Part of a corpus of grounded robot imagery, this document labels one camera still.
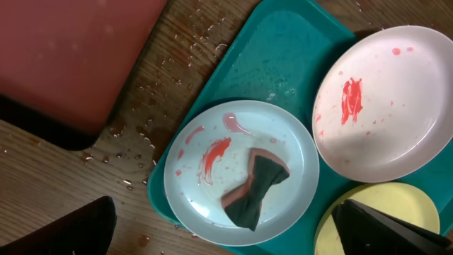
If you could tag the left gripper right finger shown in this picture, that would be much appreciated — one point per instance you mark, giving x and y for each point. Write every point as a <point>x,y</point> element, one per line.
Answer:
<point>364,230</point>

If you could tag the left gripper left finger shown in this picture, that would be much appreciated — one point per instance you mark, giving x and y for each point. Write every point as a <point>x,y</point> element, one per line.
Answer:
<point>88,230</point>

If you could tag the dark green sponge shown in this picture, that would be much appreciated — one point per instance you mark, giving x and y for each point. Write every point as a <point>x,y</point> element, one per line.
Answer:
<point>242,205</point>

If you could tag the white plate with red stain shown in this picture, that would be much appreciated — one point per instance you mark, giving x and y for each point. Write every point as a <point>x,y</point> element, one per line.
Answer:
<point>384,109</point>

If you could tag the light blue plate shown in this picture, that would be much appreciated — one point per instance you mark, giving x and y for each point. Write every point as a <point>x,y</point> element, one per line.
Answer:
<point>209,158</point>

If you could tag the dark tray with red liquid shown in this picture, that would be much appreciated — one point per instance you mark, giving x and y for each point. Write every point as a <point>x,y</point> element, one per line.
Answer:
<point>64,63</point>

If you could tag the teal plastic serving tray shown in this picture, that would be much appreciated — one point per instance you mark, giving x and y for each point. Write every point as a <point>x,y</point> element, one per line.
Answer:
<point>294,41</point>

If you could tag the green rimmed yellow plate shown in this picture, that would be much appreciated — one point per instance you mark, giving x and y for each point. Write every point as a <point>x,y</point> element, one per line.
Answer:
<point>400,200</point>

